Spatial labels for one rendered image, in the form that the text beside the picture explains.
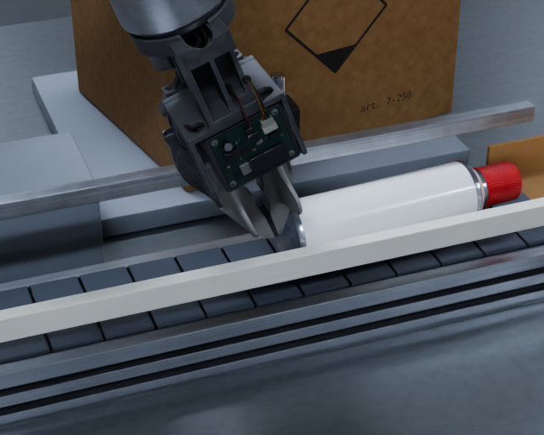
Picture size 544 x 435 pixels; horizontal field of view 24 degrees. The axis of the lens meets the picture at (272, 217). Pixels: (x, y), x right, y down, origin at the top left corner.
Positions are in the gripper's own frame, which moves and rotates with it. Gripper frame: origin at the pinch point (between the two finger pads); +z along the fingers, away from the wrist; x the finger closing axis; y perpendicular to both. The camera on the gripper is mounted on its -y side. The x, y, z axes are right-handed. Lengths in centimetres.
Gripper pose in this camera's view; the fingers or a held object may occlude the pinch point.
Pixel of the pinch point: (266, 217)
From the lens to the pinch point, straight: 95.3
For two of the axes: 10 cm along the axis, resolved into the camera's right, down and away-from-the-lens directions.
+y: 3.5, 5.0, -7.9
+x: 8.8, -4.7, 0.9
